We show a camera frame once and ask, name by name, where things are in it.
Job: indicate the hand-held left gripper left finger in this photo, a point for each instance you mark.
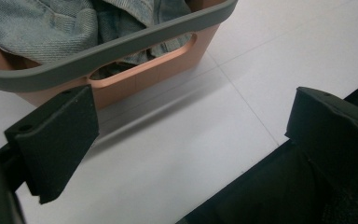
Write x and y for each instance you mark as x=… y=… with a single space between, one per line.
x=56 y=140

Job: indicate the pink laundry basket grey rim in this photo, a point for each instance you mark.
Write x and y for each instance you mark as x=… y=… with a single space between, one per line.
x=155 y=71

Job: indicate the light blue denim jeans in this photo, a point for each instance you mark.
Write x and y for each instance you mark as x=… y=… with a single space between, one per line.
x=59 y=28

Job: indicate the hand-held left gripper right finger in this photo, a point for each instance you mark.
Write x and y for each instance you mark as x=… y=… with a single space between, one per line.
x=335 y=130

